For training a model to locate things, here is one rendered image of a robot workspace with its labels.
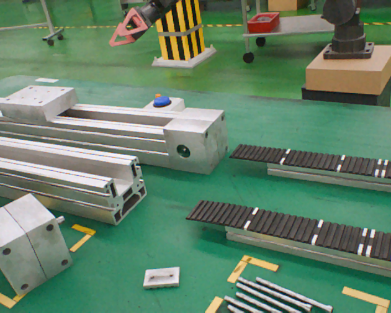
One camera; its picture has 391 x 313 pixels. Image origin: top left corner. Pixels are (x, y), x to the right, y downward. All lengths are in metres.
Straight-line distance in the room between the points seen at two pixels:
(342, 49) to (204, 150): 0.54
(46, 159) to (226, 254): 0.44
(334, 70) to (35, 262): 0.82
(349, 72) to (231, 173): 0.45
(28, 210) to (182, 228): 0.24
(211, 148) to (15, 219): 0.38
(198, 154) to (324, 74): 0.46
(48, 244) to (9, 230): 0.06
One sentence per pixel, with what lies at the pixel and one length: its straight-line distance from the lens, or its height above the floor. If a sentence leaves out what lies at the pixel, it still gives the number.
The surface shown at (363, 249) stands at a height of 0.81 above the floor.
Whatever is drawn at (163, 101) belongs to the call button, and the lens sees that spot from 1.01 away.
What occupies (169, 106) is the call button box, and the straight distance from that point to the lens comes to 1.01.
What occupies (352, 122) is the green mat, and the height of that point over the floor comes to 0.78.
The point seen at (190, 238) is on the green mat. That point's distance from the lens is 0.68.
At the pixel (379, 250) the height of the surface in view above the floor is 0.81.
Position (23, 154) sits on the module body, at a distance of 0.95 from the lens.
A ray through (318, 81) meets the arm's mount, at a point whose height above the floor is 0.80.
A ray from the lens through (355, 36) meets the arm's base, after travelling 1.18.
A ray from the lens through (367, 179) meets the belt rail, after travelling 0.76.
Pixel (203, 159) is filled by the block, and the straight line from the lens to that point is 0.81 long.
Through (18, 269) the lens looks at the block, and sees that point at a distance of 0.67.
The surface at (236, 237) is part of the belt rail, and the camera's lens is 0.65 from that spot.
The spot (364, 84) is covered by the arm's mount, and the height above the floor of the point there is 0.80.
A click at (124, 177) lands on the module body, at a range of 0.77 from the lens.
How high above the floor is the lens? 1.22
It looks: 30 degrees down
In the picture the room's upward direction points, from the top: 10 degrees counter-clockwise
